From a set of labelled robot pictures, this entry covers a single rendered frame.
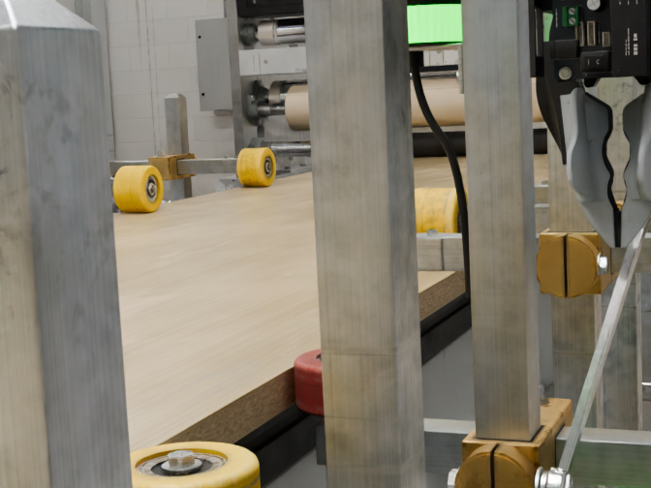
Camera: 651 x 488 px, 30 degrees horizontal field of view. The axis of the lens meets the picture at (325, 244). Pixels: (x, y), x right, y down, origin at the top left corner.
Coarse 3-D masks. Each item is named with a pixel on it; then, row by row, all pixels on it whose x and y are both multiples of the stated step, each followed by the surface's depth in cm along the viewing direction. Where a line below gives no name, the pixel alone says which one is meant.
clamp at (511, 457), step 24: (552, 408) 83; (552, 432) 79; (480, 456) 74; (504, 456) 74; (528, 456) 75; (552, 456) 79; (456, 480) 75; (480, 480) 74; (504, 480) 74; (528, 480) 74
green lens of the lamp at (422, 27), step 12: (408, 12) 74; (420, 12) 74; (432, 12) 74; (444, 12) 74; (456, 12) 74; (408, 24) 74; (420, 24) 74; (432, 24) 74; (444, 24) 74; (456, 24) 74; (420, 36) 74; (432, 36) 74; (444, 36) 74; (456, 36) 74
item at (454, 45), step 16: (432, 0) 74; (448, 0) 74; (416, 48) 75; (432, 48) 75; (448, 48) 75; (416, 64) 77; (416, 80) 77; (432, 128) 77; (448, 144) 77; (464, 192) 77; (464, 208) 77; (464, 224) 77; (464, 240) 77; (464, 256) 77; (464, 272) 77
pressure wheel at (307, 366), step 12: (300, 360) 85; (312, 360) 85; (300, 372) 84; (312, 372) 83; (300, 384) 84; (312, 384) 83; (300, 396) 84; (312, 396) 83; (300, 408) 85; (312, 408) 83
